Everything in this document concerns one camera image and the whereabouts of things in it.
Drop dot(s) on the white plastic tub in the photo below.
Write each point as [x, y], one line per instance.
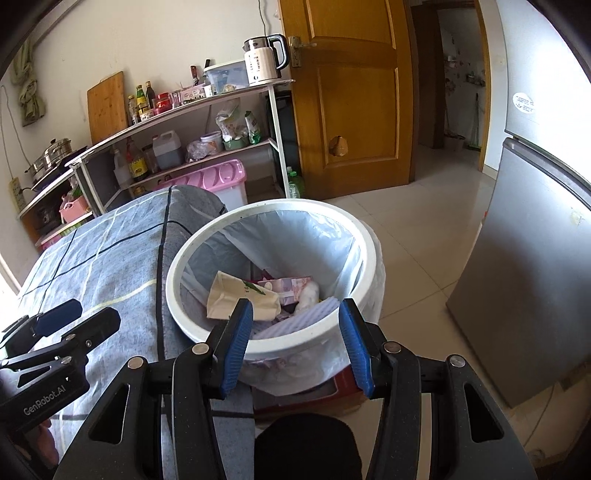
[211, 141]

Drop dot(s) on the translucent plastic bin liner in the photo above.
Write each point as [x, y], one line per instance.
[314, 249]

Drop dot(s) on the grey refrigerator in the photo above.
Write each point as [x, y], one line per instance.
[521, 277]

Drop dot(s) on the white electric kettle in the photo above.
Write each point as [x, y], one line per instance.
[263, 60]

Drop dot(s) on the beige power strip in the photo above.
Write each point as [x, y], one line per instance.
[17, 194]

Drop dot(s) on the hanging green cloth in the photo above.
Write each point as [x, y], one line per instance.
[30, 87]

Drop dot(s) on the white round trash bin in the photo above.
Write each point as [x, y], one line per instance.
[286, 348]

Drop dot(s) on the red jar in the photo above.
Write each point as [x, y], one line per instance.
[161, 102]

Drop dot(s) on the clear plastic bag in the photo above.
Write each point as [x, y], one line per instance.
[197, 150]

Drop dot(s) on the white foam net sleeve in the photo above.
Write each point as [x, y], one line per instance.
[309, 321]
[307, 295]

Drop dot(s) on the wooden cutting board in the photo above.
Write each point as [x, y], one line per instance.
[107, 108]

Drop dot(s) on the clear lidded storage box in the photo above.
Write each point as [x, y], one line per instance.
[226, 76]

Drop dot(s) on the wooden door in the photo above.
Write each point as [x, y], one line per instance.
[355, 92]

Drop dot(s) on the grey side table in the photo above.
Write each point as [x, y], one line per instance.
[46, 193]

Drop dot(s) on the green bowl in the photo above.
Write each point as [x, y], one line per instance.
[234, 144]

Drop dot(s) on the yellow label sauce bottle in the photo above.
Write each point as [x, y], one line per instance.
[136, 161]

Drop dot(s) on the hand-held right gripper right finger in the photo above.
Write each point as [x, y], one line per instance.
[355, 350]

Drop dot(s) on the dark cloth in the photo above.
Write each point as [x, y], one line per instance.
[307, 447]

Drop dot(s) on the white metal shelf rack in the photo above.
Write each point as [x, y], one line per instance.
[138, 128]

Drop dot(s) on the small seasoning bottle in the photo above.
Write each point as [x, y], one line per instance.
[132, 110]

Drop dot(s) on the green white pouch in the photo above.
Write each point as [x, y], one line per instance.
[253, 128]

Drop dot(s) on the dark oil bottle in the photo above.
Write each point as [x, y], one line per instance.
[149, 94]

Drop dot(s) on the black rice cooker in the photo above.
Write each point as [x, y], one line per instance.
[46, 214]

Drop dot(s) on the black induction cooker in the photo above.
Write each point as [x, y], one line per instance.
[77, 153]

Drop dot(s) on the green plastic bottle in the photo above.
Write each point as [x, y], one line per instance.
[295, 184]

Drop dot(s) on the steel steamer pot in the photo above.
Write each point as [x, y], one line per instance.
[53, 154]

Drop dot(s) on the white printed plastic bag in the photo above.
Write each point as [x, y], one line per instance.
[230, 122]

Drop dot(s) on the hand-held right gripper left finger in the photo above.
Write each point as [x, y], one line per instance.
[238, 350]

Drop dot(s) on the dark liquid plastic jug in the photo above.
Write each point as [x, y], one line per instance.
[167, 150]

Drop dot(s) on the red white flat box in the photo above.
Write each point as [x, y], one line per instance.
[60, 235]

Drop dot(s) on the pink lid storage box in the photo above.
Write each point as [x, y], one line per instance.
[217, 177]

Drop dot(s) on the pink drink carton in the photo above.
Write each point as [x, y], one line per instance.
[288, 286]

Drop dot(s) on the pink plastic basket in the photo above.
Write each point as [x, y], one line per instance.
[74, 207]

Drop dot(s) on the pink printed box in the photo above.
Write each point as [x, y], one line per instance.
[193, 94]

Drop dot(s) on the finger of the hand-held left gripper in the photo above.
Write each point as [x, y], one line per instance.
[60, 314]
[97, 327]

